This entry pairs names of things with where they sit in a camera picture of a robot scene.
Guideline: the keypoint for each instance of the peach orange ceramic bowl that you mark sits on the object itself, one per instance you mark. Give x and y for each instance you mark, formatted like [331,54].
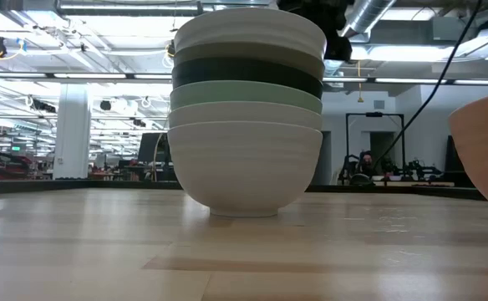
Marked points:
[484,146]

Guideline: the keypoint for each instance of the dark green ceramic bowl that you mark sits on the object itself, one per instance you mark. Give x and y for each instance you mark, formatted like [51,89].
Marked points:
[244,71]

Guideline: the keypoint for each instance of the black metal frame rack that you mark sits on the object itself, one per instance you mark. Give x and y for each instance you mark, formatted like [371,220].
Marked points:
[375,115]

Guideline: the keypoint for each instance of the light green ceramic bowl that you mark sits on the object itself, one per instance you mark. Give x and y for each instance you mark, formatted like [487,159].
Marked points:
[244,93]

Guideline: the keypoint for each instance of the silver ventilation duct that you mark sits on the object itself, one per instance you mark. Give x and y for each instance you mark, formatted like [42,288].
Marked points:
[367,14]

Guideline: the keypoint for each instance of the black computer monitor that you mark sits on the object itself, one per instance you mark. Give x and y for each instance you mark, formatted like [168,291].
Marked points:
[152,147]

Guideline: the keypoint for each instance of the long ceiling light fixture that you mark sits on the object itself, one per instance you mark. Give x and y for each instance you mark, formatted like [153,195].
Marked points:
[89,75]

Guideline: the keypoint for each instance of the white building pillar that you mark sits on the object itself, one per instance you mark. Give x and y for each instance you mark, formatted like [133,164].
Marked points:
[72,129]

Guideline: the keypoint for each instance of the black table border rail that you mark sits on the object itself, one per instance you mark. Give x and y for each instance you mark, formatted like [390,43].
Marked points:
[81,184]

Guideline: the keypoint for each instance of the plain white ceramic bowl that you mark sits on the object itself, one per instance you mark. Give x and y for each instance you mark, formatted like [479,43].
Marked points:
[248,29]

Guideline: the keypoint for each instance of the white ridged ceramic bowl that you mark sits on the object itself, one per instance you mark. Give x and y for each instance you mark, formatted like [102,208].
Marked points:
[244,167]

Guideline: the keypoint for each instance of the off-white ceramic bowl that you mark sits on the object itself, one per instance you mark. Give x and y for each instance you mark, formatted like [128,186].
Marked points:
[248,52]

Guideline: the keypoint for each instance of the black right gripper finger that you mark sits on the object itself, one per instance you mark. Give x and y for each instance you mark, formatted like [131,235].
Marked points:
[338,46]

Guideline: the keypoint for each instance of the person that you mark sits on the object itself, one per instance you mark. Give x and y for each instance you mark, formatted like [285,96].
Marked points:
[366,162]

